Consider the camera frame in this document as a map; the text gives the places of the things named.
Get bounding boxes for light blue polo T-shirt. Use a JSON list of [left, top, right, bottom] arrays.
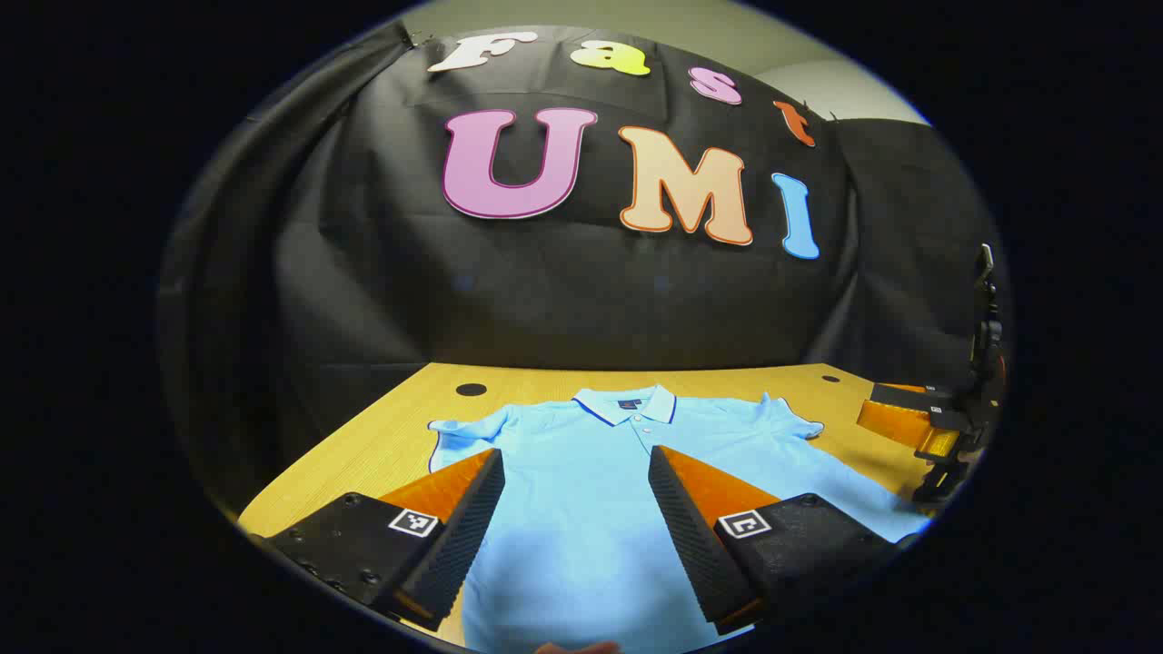
[[427, 384, 933, 654]]

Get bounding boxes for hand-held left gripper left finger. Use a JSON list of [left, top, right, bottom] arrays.
[[259, 447, 507, 635]]

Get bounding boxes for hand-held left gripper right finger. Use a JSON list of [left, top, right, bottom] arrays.
[[647, 444, 910, 637]]

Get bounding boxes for black backdrop cloth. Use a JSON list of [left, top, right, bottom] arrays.
[[159, 23, 1000, 510]]

